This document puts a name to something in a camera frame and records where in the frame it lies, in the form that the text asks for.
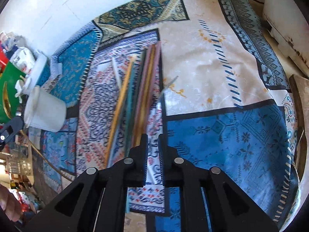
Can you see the white rice cooker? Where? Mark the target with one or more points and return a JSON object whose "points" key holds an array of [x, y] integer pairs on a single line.
{"points": [[290, 29]]}

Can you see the white ceramic utensil cup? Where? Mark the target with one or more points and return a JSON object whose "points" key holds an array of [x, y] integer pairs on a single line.
{"points": [[44, 111]]}

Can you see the person's left hand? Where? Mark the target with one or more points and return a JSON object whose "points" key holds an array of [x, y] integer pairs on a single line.
{"points": [[10, 205]]}

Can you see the white plastic chopstick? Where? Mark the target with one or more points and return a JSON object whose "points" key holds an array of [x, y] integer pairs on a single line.
{"points": [[115, 69]]}

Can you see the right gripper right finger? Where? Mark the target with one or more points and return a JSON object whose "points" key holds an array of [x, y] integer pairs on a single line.
{"points": [[209, 199]]}

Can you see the patchwork patterned table cloth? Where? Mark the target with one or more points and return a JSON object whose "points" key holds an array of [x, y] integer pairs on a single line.
{"points": [[231, 106]]}

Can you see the yellow wooden chopstick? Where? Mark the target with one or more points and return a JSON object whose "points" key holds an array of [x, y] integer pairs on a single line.
{"points": [[119, 105]]}

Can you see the green metal box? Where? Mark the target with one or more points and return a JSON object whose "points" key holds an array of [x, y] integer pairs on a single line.
{"points": [[9, 102]]}

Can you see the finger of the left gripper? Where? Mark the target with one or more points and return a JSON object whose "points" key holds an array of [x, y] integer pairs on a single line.
{"points": [[10, 129]]}

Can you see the metal fork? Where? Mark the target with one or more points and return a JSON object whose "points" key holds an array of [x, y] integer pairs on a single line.
{"points": [[161, 99]]}

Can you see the dark green chopstick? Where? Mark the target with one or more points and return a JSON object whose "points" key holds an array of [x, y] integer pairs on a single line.
{"points": [[130, 109]]}

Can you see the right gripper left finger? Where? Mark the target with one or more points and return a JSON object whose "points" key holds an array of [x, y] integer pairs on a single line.
{"points": [[96, 199]]}

